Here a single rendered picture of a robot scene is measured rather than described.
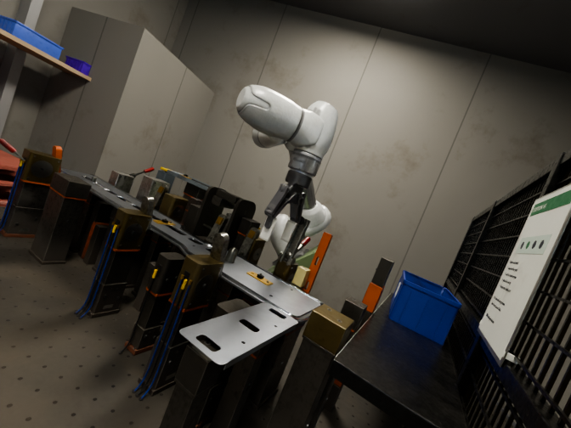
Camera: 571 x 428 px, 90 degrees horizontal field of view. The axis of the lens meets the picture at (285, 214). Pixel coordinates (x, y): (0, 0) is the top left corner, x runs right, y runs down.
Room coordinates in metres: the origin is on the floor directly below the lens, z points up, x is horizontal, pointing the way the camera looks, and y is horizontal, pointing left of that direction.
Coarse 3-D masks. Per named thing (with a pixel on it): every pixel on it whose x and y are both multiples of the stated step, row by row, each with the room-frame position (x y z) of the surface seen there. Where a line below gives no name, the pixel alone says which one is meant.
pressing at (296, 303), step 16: (80, 176) 1.32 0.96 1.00; (96, 176) 1.45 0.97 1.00; (96, 192) 1.15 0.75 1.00; (112, 192) 1.26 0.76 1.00; (128, 208) 1.08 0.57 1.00; (160, 224) 1.03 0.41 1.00; (176, 224) 1.12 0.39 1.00; (176, 240) 0.92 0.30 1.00; (240, 256) 1.01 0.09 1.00; (224, 272) 0.80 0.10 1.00; (240, 272) 0.85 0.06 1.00; (256, 272) 0.91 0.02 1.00; (240, 288) 0.74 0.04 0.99; (256, 288) 0.77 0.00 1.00; (272, 288) 0.82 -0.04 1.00; (288, 288) 0.88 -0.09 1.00; (272, 304) 0.71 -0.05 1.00; (288, 304) 0.74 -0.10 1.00; (304, 304) 0.79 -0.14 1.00; (320, 304) 0.84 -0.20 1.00; (304, 320) 0.70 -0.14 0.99
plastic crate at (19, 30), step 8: (0, 16) 2.04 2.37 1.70; (0, 24) 2.04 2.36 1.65; (8, 24) 2.02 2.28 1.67; (16, 24) 2.02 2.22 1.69; (8, 32) 2.01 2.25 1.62; (16, 32) 2.03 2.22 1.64; (24, 32) 2.07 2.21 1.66; (32, 32) 2.12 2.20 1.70; (24, 40) 2.08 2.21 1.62; (32, 40) 2.13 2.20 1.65; (40, 40) 2.17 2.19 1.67; (48, 40) 2.22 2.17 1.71; (40, 48) 2.19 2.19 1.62; (48, 48) 2.24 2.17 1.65; (56, 48) 2.29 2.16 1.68; (64, 48) 2.34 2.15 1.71; (56, 56) 2.31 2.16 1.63
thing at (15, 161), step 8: (0, 152) 2.05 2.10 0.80; (0, 160) 1.83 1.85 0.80; (8, 160) 1.91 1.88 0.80; (16, 160) 1.99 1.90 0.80; (0, 168) 1.74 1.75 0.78; (8, 168) 1.78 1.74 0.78; (16, 168) 1.82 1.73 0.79; (0, 176) 1.95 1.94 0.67; (8, 176) 2.02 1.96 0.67; (0, 184) 1.76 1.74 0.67; (8, 184) 1.81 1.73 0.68; (0, 192) 2.02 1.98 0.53; (8, 192) 2.09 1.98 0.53; (0, 200) 1.82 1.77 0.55
